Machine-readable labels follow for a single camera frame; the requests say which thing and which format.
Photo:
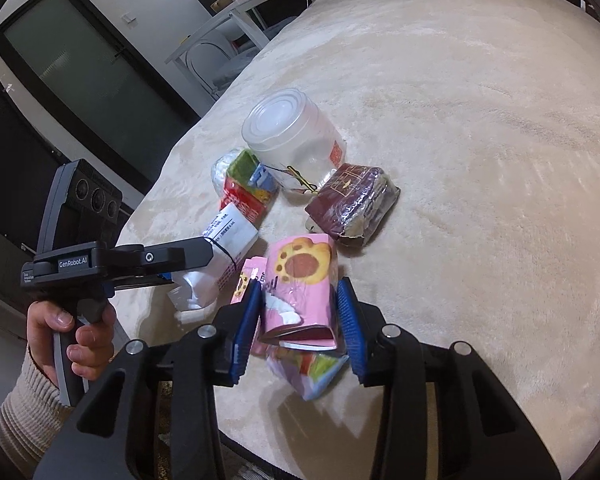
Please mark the colourful snack packet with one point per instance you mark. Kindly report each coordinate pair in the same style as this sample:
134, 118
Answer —
245, 180

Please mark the pink paw print packet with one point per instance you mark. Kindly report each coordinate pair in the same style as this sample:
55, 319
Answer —
300, 285

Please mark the person's left hand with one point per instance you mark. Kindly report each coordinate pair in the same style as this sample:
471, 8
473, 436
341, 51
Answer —
42, 330

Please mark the white plastic packet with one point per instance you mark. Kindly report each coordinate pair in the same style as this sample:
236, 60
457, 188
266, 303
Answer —
215, 260

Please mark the frosted glass door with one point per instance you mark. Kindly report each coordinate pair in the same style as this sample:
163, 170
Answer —
80, 70

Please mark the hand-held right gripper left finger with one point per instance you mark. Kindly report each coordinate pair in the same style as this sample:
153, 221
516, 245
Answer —
245, 332

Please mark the person's left forearm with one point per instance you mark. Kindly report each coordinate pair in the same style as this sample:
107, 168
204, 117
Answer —
25, 410

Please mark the clear plastic jar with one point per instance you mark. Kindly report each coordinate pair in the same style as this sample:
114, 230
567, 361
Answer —
292, 130

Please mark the dark red packet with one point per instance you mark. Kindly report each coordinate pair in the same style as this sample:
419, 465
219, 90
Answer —
352, 205

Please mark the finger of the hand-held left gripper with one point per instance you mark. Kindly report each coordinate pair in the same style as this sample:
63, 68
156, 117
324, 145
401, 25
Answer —
180, 255
140, 282

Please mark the pastel snack packet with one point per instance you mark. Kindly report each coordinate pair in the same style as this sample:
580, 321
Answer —
307, 367

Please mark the white light switch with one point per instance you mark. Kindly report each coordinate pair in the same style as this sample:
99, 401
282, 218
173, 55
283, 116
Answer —
129, 18

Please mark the black wardrobe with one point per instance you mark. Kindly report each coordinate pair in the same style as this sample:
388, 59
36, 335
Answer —
10, 160

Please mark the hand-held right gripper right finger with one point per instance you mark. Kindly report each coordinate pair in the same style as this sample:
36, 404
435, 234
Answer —
352, 330

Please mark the white desk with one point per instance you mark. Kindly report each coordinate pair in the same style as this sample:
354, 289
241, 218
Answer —
240, 15

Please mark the clear chair with grey cushion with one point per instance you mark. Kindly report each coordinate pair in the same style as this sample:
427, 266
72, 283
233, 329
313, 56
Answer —
220, 67

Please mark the small pink packet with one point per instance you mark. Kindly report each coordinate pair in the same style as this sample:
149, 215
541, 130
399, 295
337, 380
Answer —
247, 272

